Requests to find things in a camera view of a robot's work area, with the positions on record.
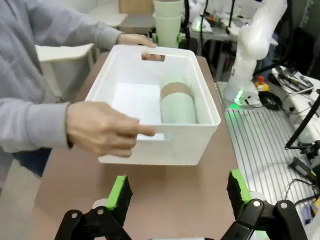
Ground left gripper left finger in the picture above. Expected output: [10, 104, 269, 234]
[54, 174, 133, 240]

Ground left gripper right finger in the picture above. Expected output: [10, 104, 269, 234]
[219, 169, 308, 240]

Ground sage green plastic cup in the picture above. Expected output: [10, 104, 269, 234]
[154, 14, 183, 49]

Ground pale green plastic cup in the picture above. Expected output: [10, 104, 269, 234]
[152, 0, 183, 18]

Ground pale mint plastic cup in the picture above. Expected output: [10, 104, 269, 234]
[159, 92, 198, 125]

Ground white plastic basket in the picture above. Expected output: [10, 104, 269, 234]
[84, 44, 222, 166]

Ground person's left forearm grey sleeve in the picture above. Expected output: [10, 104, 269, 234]
[24, 0, 124, 52]

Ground person's right forearm grey sleeve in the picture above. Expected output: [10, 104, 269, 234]
[0, 97, 73, 154]

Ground person's left hand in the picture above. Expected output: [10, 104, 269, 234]
[116, 33, 162, 61]

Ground person's right hand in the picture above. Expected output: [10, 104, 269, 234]
[66, 101, 156, 158]

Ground grey table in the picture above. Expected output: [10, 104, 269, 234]
[119, 13, 156, 36]

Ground white device with green light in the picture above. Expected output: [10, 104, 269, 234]
[189, 15, 214, 33]

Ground plain cardboard box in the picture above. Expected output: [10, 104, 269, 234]
[118, 0, 154, 14]

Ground black flat clamp device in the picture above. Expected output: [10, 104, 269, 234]
[288, 156, 320, 181]

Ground small blue item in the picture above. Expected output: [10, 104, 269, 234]
[303, 204, 314, 225]

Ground person's blue jeans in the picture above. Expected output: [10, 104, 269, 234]
[11, 147, 53, 179]

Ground small white side table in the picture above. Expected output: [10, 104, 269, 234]
[34, 42, 95, 97]

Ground yellow red emergency stop button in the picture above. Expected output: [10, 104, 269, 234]
[253, 76, 270, 93]

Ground black rounded device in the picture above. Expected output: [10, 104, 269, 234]
[259, 93, 283, 111]

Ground black stand pole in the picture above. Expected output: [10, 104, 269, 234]
[284, 88, 320, 151]

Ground grey hoodie torso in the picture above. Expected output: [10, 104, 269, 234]
[0, 0, 51, 106]

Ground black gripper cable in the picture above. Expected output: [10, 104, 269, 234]
[181, 0, 193, 50]

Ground slotted aluminium base plate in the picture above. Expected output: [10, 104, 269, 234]
[216, 81, 320, 240]

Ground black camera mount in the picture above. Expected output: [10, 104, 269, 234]
[297, 140, 320, 162]

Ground white box with black cables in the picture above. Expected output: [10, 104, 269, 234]
[271, 65, 315, 95]

